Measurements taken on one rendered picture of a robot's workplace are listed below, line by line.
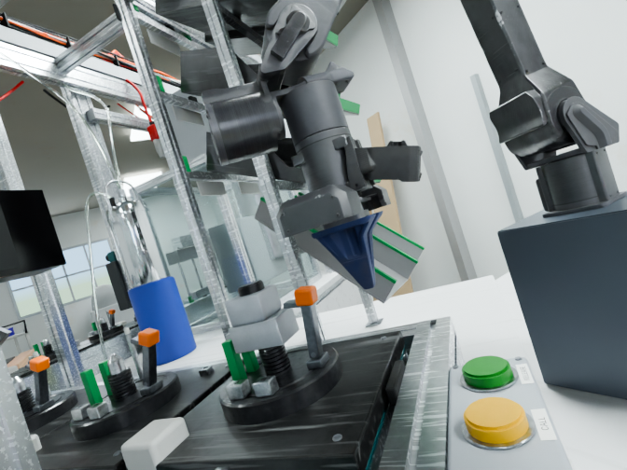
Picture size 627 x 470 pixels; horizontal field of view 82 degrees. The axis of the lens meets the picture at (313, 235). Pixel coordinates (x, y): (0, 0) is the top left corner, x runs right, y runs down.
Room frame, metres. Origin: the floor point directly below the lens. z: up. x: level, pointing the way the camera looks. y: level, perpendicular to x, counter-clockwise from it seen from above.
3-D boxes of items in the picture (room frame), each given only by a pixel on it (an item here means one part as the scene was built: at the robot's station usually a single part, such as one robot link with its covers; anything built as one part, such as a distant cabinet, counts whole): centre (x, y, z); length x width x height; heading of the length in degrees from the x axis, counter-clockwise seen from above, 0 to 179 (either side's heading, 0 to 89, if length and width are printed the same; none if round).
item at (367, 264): (0.34, -0.03, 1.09); 0.06 x 0.04 x 0.07; 68
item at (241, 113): (0.35, 0.00, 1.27); 0.12 x 0.08 x 0.11; 103
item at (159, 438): (0.36, 0.21, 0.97); 0.05 x 0.05 x 0.04; 68
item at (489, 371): (0.32, -0.11, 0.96); 0.04 x 0.04 x 0.02
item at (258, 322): (0.42, 0.10, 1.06); 0.08 x 0.04 x 0.07; 68
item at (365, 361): (0.41, 0.09, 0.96); 0.24 x 0.24 x 0.02; 68
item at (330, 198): (0.36, -0.04, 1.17); 0.19 x 0.06 x 0.08; 158
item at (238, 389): (0.37, 0.12, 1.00); 0.02 x 0.01 x 0.02; 68
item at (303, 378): (0.41, 0.09, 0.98); 0.14 x 0.14 x 0.02
